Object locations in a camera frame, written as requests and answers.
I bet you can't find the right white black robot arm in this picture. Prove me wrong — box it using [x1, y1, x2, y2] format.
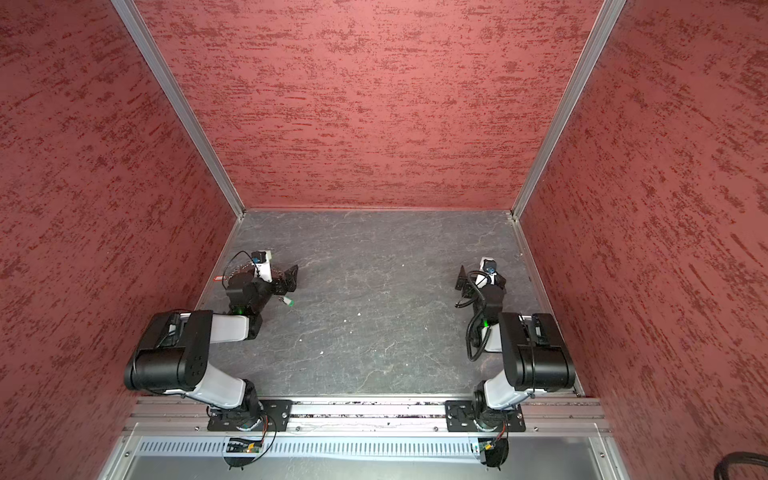
[445, 258, 576, 435]

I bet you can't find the white slotted cable duct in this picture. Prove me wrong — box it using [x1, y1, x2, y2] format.
[134, 436, 482, 463]

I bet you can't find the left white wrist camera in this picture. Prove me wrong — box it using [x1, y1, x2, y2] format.
[251, 250, 273, 283]

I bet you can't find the aluminium corner post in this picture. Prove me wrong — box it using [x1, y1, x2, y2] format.
[111, 0, 247, 220]
[511, 0, 626, 222]

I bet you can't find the aluminium front rail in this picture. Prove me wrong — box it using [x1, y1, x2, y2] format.
[122, 394, 610, 436]

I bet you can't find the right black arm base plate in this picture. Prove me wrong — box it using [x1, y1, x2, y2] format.
[444, 400, 526, 434]

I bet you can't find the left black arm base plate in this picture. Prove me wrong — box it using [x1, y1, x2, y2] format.
[207, 398, 294, 434]

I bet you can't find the black corrugated hose loop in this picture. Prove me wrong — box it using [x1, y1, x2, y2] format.
[713, 451, 768, 480]

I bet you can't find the left aluminium corner post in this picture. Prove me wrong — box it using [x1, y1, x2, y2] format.
[111, 0, 247, 220]

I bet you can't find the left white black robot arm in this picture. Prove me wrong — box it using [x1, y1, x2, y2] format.
[124, 263, 299, 433]

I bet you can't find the right aluminium corner post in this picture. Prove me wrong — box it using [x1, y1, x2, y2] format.
[511, 0, 626, 222]

